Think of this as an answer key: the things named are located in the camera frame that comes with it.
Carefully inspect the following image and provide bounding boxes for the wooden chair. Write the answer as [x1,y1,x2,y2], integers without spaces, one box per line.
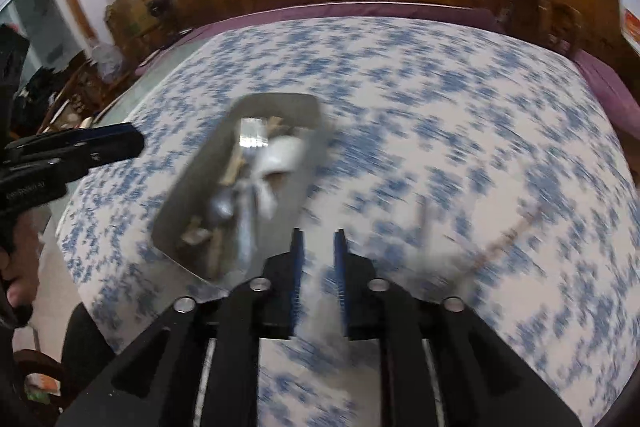
[36,56,142,134]

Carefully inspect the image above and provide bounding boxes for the large cardboard box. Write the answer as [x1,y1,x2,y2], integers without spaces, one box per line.
[104,0,177,48]

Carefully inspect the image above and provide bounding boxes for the person's left hand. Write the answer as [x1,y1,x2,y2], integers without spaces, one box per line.
[7,226,44,309]

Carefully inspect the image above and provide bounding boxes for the metal fork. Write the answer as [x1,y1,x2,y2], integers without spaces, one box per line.
[234,187,259,269]

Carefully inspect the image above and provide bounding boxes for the metal spoon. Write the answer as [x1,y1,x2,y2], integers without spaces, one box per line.
[206,188,237,221]

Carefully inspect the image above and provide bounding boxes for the black bag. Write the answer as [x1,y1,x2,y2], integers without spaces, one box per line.
[14,66,62,108]

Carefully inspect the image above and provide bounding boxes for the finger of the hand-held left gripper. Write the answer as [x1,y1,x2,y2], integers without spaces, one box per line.
[5,122,137,158]
[64,131,146,174]

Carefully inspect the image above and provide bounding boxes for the clear plastic bag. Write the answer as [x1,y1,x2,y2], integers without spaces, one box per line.
[92,43,124,81]

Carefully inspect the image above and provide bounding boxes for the glass door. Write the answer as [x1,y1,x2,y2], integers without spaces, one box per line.
[0,0,82,74]

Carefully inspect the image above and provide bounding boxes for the metal tray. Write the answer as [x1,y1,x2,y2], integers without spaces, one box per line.
[150,92,334,304]

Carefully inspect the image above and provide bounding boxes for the white plastic spoon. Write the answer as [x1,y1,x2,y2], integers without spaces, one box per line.
[249,135,307,180]

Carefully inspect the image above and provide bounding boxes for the white plastic fork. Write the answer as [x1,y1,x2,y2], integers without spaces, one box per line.
[249,177,282,219]

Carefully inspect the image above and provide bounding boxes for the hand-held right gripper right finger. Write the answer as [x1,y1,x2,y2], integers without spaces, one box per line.
[333,228,581,427]

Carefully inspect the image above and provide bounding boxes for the blue floral tablecloth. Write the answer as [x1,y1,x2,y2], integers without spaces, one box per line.
[55,17,634,427]

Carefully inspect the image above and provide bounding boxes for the brown wooden chopstick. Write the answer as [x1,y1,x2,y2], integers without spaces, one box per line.
[462,206,547,277]

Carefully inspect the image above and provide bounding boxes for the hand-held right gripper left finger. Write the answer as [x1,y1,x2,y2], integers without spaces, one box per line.
[54,228,306,427]

